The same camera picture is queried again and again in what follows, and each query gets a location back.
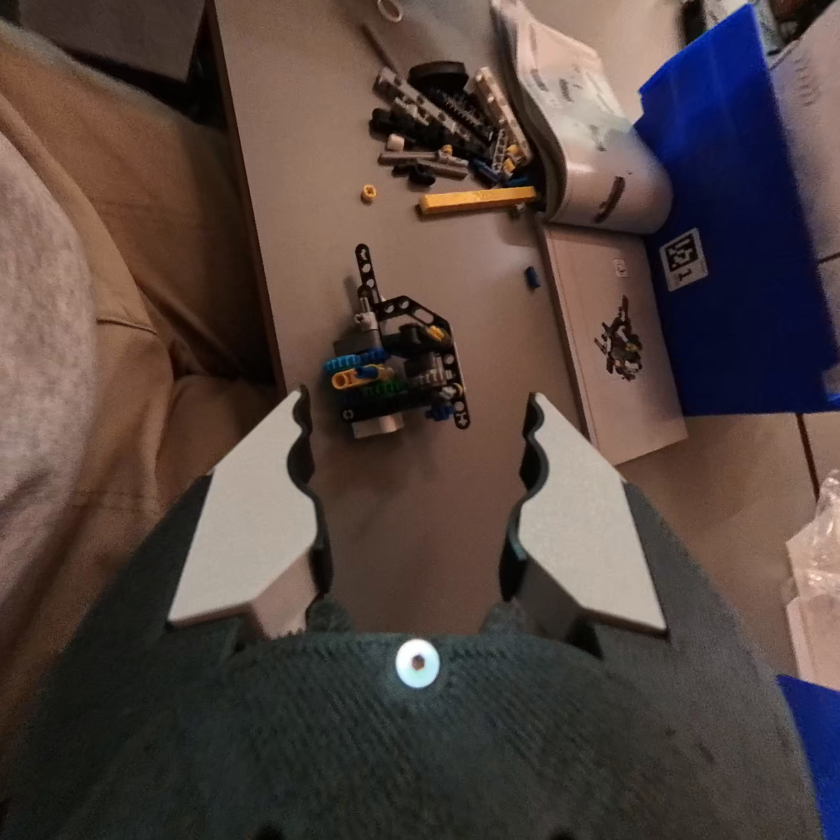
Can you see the crumpled white paper bags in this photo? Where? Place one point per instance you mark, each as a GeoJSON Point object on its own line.
{"type": "Point", "coordinates": [807, 72]}

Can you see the long yellow lego beam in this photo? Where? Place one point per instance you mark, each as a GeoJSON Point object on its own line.
{"type": "Point", "coordinates": [479, 199]}

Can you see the lego instruction booklet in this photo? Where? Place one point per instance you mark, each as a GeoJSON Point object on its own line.
{"type": "Point", "coordinates": [610, 164]}

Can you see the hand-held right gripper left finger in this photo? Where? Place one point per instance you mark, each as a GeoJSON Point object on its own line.
{"type": "Point", "coordinates": [249, 518]}

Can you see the person's grey sweater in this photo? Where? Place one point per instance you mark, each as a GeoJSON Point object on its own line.
{"type": "Point", "coordinates": [33, 328]}

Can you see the grey lego axle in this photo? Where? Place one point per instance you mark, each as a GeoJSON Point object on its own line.
{"type": "Point", "coordinates": [382, 48]}

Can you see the plain blue plastic bin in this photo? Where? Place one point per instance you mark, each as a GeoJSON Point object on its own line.
{"type": "Point", "coordinates": [817, 754]}

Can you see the clear plastic bags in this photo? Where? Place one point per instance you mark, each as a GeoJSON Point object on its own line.
{"type": "Point", "coordinates": [817, 577]}

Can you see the person's leg in tan trousers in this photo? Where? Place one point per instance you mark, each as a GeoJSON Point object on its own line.
{"type": "Point", "coordinates": [164, 262]}

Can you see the partly built lego model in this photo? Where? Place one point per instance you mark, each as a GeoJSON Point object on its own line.
{"type": "Point", "coordinates": [387, 374]}

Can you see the small blue lego pin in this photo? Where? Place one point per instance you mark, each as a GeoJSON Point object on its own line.
{"type": "Point", "coordinates": [531, 276]}

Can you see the pile of loose lego pieces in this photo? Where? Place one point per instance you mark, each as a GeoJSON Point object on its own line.
{"type": "Point", "coordinates": [439, 111]}

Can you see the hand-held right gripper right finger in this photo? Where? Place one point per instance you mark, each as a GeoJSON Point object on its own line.
{"type": "Point", "coordinates": [584, 525]}

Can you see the blue plastic bin with tag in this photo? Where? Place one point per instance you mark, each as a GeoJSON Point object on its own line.
{"type": "Point", "coordinates": [741, 262]}

